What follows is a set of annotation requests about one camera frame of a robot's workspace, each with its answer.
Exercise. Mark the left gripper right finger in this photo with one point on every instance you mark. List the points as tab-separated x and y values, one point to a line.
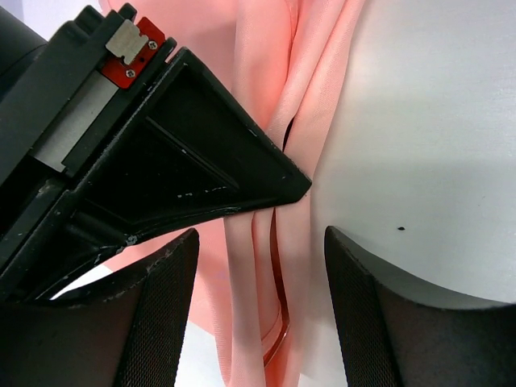
396	329

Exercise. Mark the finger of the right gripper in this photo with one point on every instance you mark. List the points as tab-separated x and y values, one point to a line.
172	150

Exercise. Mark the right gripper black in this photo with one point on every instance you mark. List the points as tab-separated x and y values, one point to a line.
68	105

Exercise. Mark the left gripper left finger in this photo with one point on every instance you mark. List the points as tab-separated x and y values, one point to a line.
126	329

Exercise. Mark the pink cloth napkin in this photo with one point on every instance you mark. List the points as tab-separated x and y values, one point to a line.
285	62

